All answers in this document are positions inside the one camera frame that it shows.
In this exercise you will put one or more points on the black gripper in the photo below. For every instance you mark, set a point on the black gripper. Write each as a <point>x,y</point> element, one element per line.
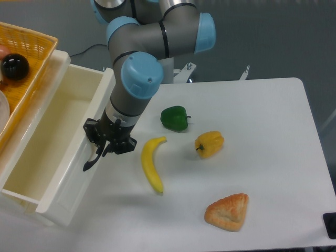
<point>118,136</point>

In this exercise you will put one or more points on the black top drawer handle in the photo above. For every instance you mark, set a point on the black top drawer handle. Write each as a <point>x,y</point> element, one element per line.
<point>89,164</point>

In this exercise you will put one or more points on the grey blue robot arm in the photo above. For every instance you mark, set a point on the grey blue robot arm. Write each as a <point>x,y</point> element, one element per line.
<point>139,35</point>

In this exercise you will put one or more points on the white drawer cabinet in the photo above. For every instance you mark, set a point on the white drawer cabinet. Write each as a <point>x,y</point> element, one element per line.
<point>35,159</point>

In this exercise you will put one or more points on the yellow banana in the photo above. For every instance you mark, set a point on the yellow banana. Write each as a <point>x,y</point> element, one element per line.
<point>147,161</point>

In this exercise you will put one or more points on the green bell pepper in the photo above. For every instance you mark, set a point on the green bell pepper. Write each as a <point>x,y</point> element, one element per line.
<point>175,118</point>

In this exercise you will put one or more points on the yellow bell pepper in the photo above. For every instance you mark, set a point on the yellow bell pepper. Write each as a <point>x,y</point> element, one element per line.
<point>209,143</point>

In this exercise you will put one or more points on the white round item in basket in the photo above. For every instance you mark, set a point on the white round item in basket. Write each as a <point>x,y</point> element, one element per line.
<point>4,111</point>

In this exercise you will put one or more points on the orange woven basket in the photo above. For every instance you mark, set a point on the orange woven basket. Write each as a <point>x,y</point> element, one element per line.
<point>37,48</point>

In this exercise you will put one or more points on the black ball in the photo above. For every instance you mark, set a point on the black ball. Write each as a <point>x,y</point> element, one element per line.
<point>15,66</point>

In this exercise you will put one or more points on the pink item in basket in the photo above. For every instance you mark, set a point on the pink item in basket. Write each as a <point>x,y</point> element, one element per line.
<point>4,51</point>

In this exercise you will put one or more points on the triangular pastry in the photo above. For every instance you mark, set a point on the triangular pastry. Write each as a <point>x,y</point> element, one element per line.
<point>228,213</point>

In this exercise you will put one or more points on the black object at table edge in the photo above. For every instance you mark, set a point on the black object at table edge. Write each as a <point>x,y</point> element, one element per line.
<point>330,224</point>

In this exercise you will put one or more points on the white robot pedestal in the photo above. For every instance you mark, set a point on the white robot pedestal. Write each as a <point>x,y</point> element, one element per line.
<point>171,75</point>

